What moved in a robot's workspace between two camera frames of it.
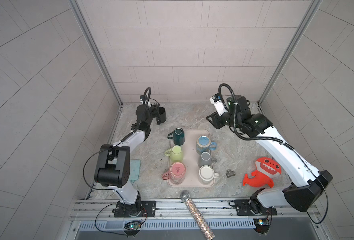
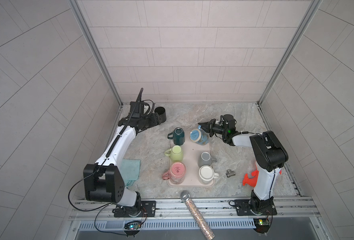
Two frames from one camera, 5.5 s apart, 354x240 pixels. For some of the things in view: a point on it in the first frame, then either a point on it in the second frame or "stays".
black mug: [162, 114] stays
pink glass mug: [176, 174] stays
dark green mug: [178, 136] stays
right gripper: [215, 121] -> [209, 126]
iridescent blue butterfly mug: [204, 145] -> [199, 136]
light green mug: [176, 154] stays
